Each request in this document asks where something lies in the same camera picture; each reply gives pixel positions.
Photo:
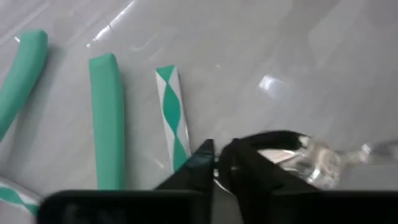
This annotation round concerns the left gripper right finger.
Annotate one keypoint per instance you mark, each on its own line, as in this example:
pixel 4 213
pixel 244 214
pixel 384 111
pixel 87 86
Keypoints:
pixel 280 208

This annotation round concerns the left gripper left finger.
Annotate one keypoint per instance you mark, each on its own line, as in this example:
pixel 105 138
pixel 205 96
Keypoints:
pixel 155 208

